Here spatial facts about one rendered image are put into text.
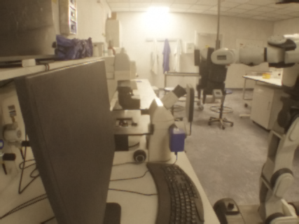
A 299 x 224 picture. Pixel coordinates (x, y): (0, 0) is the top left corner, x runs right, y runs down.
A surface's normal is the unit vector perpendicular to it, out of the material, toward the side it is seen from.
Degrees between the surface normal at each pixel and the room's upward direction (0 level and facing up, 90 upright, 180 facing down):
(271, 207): 90
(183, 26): 90
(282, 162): 90
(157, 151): 90
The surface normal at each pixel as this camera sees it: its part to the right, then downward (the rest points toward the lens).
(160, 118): 0.07, 0.22
